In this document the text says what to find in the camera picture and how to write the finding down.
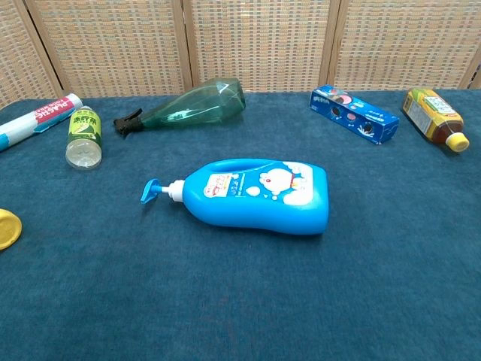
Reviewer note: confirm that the plastic food wrap roll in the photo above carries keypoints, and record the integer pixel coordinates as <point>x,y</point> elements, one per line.
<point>34,118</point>

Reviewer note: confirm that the green transparent spray bottle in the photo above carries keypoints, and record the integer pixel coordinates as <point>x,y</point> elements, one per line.
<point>195,107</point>

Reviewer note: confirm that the amber tea bottle yellow cap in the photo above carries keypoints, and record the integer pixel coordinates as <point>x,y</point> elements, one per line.
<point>432,114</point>

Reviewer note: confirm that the green label drink bottle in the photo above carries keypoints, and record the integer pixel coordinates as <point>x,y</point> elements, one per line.
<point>85,131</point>

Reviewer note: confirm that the dark blue table cloth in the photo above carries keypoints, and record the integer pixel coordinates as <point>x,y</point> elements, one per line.
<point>240,282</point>

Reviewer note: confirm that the blue pump bottle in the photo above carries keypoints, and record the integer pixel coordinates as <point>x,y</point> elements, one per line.
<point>263,203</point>

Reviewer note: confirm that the yellow round object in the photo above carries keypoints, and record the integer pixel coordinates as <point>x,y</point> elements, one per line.
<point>6,229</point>

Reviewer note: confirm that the woven wooden folding screen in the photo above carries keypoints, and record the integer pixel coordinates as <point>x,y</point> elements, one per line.
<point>240,41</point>

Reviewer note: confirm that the blue Oreo cookie box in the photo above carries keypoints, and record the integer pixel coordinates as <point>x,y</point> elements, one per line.
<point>353,114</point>

